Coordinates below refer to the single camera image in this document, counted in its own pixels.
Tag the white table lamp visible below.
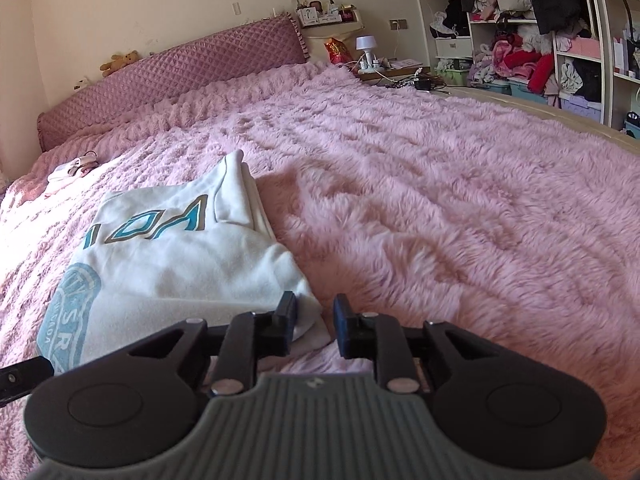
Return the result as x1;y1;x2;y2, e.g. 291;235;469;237
355;36;377;70

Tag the purple storage bin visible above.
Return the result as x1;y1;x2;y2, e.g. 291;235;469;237
560;95;604;124

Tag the open white wardrobe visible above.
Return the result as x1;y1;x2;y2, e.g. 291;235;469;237
425;0;640;138

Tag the white printed sweatshirt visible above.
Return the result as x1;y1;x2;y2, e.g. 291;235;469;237
37;150;333;376

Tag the pink fluffy blanket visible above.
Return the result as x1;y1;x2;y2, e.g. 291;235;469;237
0;57;640;461

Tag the cream nightstand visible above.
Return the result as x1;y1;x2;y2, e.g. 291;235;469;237
304;21;426;82

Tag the brown teddy bear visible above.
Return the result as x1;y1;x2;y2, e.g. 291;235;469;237
100;51;140;77

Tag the red snack bag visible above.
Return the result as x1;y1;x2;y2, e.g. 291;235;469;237
324;37;354;66

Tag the green storage bin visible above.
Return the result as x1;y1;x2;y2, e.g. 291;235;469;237
439;67;471;87

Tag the pink quilted headboard cushion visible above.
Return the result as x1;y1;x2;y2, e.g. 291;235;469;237
37;14;310;153

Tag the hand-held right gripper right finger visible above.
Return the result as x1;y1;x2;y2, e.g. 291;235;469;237
333;294;488;394

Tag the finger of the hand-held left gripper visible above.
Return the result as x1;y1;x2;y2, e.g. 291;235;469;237
0;357;54;407

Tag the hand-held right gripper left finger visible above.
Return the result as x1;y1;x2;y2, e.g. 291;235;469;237
127;291;299;395

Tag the red cloth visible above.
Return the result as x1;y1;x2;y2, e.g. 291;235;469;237
502;50;556;94

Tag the wall shelf with small items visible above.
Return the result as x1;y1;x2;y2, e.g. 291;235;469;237
295;0;363;28

